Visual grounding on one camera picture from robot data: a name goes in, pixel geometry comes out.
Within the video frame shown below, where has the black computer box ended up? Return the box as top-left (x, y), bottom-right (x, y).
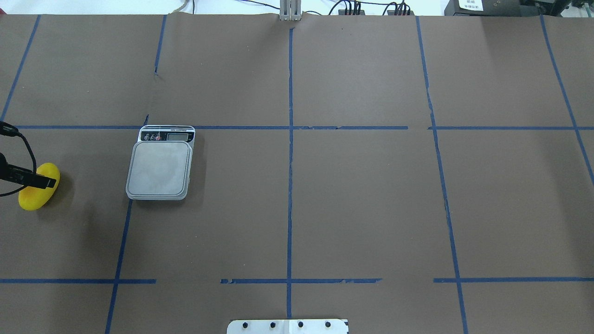
top-left (444, 0), bottom-right (540, 17)

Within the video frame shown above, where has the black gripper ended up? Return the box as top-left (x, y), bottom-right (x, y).
top-left (0, 154), bottom-right (57, 189)

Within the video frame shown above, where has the silver digital kitchen scale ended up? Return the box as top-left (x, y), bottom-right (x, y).
top-left (125, 125), bottom-right (195, 201)

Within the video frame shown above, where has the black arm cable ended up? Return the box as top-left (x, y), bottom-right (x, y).
top-left (0, 122), bottom-right (38, 197)

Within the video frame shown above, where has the yellow mango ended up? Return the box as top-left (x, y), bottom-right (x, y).
top-left (18, 162), bottom-right (61, 211)

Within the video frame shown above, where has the white pedestal base plate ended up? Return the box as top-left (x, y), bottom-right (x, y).
top-left (226, 319), bottom-right (349, 334)

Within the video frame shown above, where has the aluminium frame post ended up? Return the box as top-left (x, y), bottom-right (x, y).
top-left (279, 0), bottom-right (303, 21)

